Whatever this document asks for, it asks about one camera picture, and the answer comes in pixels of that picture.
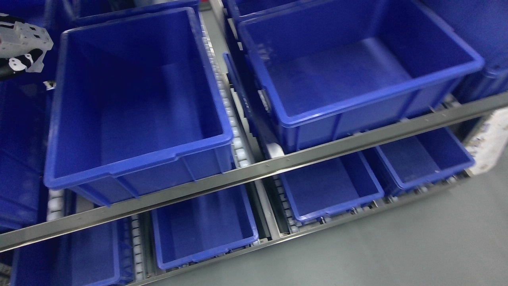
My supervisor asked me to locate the large blue bin left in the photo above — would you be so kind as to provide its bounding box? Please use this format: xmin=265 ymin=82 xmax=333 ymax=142
xmin=44 ymin=7 xmax=233 ymax=206

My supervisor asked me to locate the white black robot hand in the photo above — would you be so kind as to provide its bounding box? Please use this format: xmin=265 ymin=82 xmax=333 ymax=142
xmin=0 ymin=48 xmax=43 ymax=81

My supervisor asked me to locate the grey metal shelf rail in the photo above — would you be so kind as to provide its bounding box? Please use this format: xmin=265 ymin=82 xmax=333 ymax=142
xmin=0 ymin=93 xmax=508 ymax=252

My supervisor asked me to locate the large blue bin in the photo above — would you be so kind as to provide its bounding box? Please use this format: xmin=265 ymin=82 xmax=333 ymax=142
xmin=44 ymin=7 xmax=233 ymax=206
xmin=237 ymin=0 xmax=485 ymax=153

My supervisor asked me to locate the large blue bin right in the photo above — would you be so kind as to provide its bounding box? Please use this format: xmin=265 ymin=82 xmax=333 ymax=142
xmin=237 ymin=0 xmax=485 ymax=153

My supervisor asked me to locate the lower blue bin right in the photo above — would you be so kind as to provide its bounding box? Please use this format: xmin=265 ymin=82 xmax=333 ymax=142
xmin=362 ymin=127 xmax=475 ymax=197

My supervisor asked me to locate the lower blue bin centre-left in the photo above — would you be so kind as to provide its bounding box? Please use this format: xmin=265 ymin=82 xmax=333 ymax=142
xmin=151 ymin=185 xmax=259 ymax=270

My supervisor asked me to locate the white red circuit breaker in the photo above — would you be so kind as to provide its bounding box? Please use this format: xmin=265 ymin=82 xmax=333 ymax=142
xmin=0 ymin=13 xmax=53 ymax=73

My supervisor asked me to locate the lower blue bin centre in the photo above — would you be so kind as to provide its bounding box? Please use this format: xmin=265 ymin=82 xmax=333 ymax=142
xmin=279 ymin=151 xmax=385 ymax=224

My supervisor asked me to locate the lower blue bin far left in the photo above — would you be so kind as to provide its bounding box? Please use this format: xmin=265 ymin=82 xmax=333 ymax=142
xmin=10 ymin=218 xmax=135 ymax=286

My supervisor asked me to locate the blue bin top right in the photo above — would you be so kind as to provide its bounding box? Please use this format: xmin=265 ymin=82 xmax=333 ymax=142
xmin=423 ymin=0 xmax=508 ymax=103

